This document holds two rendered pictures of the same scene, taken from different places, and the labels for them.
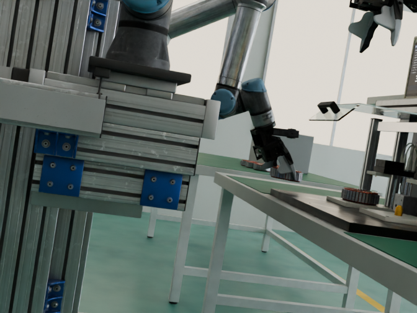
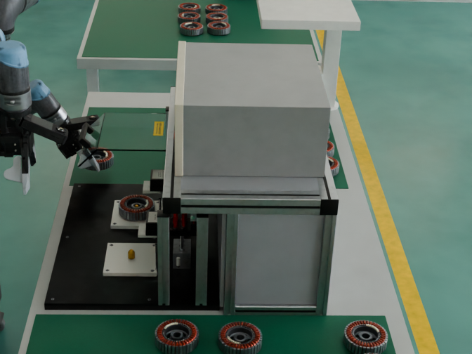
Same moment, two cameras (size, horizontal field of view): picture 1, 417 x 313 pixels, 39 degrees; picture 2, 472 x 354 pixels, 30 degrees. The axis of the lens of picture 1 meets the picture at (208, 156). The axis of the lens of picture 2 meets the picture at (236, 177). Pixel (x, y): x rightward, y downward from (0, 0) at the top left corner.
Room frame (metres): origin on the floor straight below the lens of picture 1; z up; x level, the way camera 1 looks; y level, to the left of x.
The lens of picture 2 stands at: (-0.50, -1.06, 2.25)
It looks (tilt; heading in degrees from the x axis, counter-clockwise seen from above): 30 degrees down; 7
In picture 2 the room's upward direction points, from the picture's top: 2 degrees clockwise
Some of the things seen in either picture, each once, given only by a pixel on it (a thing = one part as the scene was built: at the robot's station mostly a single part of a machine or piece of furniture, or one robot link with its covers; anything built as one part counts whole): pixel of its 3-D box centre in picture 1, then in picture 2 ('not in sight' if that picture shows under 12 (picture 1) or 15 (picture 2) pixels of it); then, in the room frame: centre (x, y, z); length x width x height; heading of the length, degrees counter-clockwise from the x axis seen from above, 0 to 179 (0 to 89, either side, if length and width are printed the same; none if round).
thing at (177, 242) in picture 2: not in sight; (182, 253); (1.56, -0.66, 0.80); 0.07 x 0.05 x 0.06; 10
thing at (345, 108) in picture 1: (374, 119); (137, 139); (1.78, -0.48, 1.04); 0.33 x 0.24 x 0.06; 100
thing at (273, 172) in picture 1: (286, 174); (96, 159); (2.01, -0.27, 0.82); 0.11 x 0.11 x 0.04
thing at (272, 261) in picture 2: not in sight; (278, 263); (1.40, -0.94, 0.91); 0.28 x 0.03 x 0.32; 100
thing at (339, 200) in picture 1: (358, 204); (136, 214); (1.77, -0.47, 0.78); 0.15 x 0.15 x 0.01; 10
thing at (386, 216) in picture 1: (398, 217); (131, 259); (1.53, -0.51, 0.78); 0.15 x 0.15 x 0.01; 10
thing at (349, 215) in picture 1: (380, 217); (139, 240); (1.65, -0.51, 0.76); 0.64 x 0.47 x 0.02; 10
